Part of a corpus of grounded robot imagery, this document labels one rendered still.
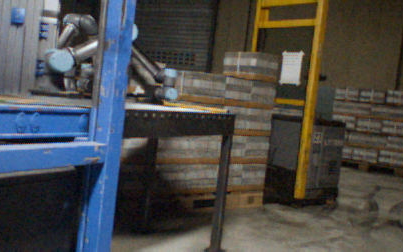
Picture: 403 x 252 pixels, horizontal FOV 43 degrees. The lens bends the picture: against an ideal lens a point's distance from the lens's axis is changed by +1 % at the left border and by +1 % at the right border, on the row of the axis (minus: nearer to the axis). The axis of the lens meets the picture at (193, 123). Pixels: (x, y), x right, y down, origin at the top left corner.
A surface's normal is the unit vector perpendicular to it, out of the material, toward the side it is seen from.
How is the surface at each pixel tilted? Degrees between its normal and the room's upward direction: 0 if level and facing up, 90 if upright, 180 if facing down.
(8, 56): 90
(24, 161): 90
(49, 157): 90
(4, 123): 90
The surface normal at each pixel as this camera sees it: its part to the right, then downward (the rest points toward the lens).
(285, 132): -0.75, -0.05
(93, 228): -0.47, 0.00
